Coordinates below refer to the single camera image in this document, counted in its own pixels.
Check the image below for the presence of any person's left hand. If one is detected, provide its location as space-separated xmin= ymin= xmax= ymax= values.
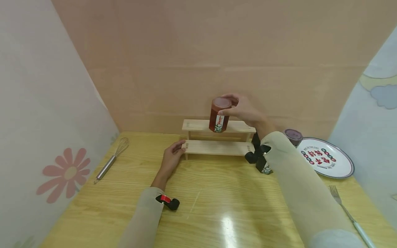
xmin=157 ymin=139 xmax=187 ymax=184

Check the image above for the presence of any person's right hand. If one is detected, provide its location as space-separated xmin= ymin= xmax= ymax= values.
xmin=218 ymin=94 xmax=270 ymax=130

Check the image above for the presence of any red jam jar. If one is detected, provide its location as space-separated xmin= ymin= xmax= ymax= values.
xmin=208 ymin=96 xmax=233 ymax=133

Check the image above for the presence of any wooden two-tier shelf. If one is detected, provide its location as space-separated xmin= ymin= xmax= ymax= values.
xmin=181 ymin=119 xmax=257 ymax=161

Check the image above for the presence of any person's right forearm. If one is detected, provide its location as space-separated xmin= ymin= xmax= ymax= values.
xmin=255 ymin=118 xmax=367 ymax=248

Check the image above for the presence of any person's left forearm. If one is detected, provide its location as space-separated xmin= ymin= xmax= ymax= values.
xmin=117 ymin=176 xmax=171 ymax=248

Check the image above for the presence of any black wrist band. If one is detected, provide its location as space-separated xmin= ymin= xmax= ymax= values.
xmin=155 ymin=194 xmax=180 ymax=211
xmin=244 ymin=132 xmax=272 ymax=165

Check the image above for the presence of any dark jam jar white label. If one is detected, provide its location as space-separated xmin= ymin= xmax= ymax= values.
xmin=256 ymin=161 xmax=274 ymax=175

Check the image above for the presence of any purple lid jam jar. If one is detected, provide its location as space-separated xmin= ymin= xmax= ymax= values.
xmin=284 ymin=129 xmax=304 ymax=148

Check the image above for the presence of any metal whisk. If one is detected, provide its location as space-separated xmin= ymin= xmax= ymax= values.
xmin=94 ymin=137 xmax=130 ymax=184

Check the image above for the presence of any white printed plate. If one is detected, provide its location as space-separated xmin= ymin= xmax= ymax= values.
xmin=296 ymin=137 xmax=355 ymax=179

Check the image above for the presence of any fork with pale handle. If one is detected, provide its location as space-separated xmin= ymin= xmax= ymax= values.
xmin=329 ymin=185 xmax=376 ymax=248

